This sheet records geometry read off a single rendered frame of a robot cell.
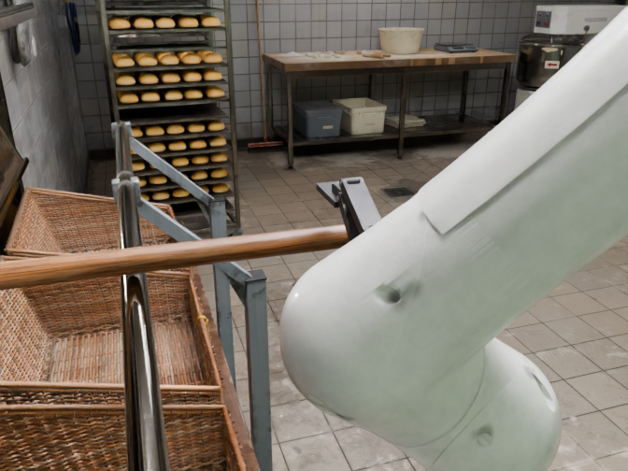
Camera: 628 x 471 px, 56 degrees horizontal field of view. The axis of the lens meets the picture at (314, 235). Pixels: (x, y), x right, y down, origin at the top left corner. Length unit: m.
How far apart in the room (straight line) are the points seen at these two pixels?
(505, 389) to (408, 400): 0.08
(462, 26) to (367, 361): 6.31
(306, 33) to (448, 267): 5.63
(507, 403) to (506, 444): 0.03
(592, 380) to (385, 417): 2.38
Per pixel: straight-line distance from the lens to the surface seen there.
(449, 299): 0.32
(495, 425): 0.40
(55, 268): 0.70
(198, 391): 1.24
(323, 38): 5.97
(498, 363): 0.41
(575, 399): 2.59
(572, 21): 6.00
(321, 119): 5.32
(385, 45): 5.74
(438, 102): 6.58
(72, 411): 1.17
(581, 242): 0.33
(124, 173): 1.11
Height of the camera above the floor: 1.48
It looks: 23 degrees down
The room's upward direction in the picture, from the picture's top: straight up
